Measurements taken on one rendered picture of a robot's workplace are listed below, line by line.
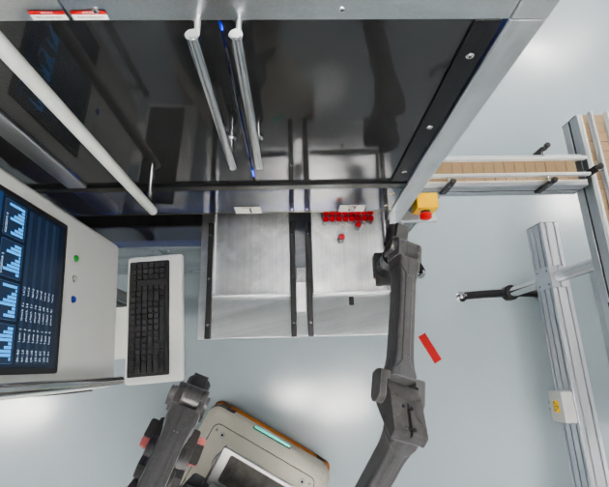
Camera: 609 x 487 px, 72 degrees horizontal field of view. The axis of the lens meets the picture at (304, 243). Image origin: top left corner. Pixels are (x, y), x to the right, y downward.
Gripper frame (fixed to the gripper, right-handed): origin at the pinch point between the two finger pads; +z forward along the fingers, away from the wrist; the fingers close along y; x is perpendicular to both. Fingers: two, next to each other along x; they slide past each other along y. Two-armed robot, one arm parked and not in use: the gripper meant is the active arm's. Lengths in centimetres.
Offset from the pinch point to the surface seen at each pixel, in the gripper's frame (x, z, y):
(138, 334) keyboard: 81, 19, -14
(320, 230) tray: 17.9, 9.6, 21.2
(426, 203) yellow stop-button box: -16.4, -5.5, 23.8
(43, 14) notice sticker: 62, -83, 12
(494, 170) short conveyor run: -46, 3, 42
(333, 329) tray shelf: 14.4, 13.9, -13.5
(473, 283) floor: -73, 98, 29
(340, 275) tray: 11.2, 11.6, 4.7
